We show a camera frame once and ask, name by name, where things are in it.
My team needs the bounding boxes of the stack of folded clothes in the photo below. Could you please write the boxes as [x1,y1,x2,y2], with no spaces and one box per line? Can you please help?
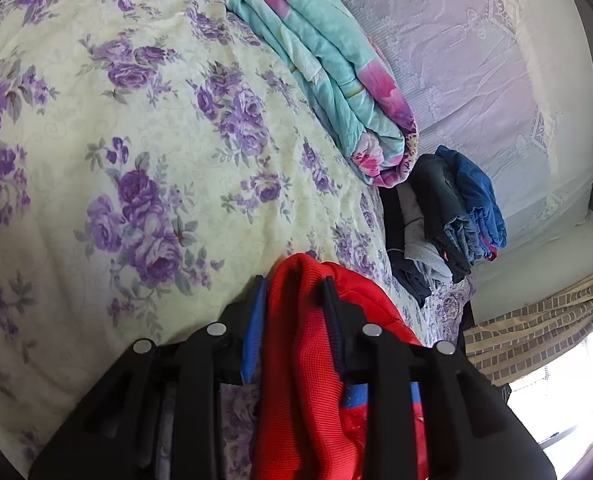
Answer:
[381,145,507,310]

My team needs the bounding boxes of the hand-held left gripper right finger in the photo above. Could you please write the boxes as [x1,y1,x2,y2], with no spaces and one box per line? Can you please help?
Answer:
[319,277,557,480]

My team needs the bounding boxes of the bright window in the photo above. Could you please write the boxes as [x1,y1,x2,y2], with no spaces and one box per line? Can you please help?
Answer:
[507,312,593,456]

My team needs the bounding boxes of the folded teal pink floral blanket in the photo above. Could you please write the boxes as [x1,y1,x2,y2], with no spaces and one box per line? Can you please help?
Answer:
[184,0,420,190]

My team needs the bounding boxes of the beige checked curtain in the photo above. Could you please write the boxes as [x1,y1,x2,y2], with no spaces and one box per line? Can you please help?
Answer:
[464,262,593,386]

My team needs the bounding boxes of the red pants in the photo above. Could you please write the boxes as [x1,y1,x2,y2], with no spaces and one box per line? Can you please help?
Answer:
[251,252,430,480]

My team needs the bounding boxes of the purple floral bedspread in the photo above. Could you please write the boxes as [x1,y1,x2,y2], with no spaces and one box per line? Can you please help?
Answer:
[0,0,477,480]

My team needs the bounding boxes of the dark bed frame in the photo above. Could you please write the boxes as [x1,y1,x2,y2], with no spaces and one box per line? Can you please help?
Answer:
[457,285,478,348]

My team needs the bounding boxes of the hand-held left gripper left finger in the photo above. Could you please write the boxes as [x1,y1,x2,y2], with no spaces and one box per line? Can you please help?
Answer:
[28,275,270,480]

